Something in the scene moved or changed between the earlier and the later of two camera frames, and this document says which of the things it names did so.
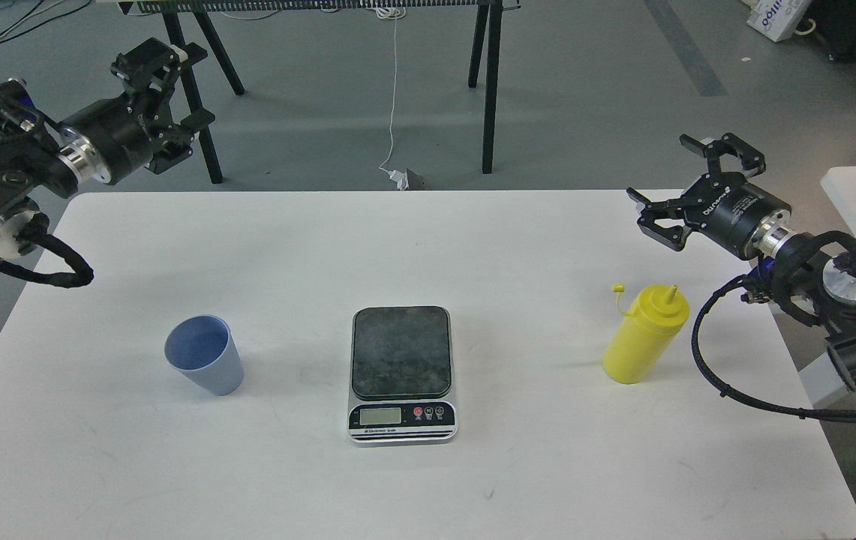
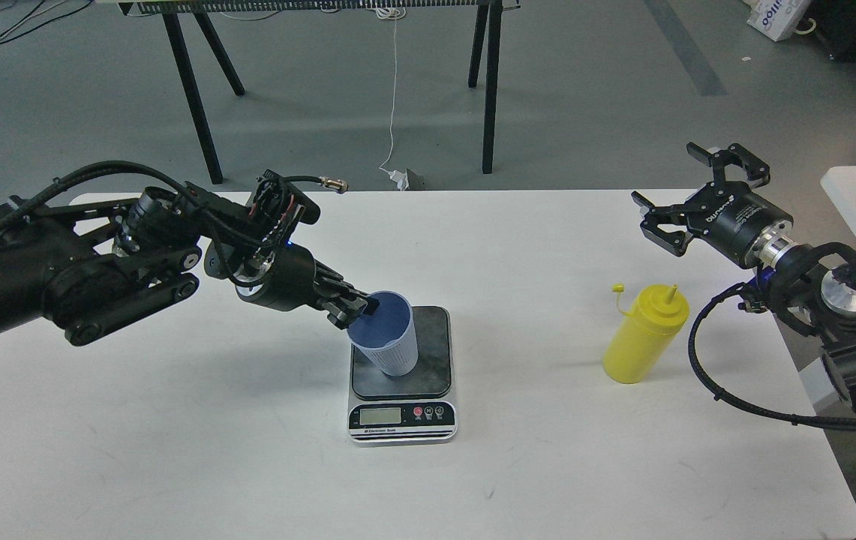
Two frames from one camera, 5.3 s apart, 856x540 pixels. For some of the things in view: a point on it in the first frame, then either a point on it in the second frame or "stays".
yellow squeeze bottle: x=656 y=319 stays
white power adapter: x=400 y=177 stays
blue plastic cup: x=204 y=349 -> x=388 y=335
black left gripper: x=113 y=141 -> x=289 y=278
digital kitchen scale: x=401 y=382 stays
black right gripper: x=727 y=208 stays
